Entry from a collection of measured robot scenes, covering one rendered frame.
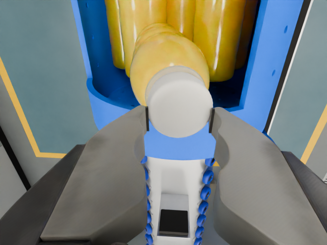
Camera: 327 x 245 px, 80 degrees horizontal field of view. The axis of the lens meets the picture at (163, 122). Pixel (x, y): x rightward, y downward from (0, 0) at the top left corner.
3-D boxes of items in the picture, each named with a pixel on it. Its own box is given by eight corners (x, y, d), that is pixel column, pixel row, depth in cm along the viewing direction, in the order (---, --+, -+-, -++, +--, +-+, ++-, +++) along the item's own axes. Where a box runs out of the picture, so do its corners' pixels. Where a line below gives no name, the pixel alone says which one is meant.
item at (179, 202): (161, 197, 73) (156, 240, 60) (160, 190, 71) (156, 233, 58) (188, 199, 73) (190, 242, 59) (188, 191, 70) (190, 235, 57)
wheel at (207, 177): (200, 184, 61) (206, 188, 60) (202, 174, 59) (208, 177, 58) (208, 176, 64) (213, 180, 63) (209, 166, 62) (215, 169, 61)
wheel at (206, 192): (198, 200, 65) (204, 203, 64) (200, 191, 63) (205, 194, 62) (206, 192, 68) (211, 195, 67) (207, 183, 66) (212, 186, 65)
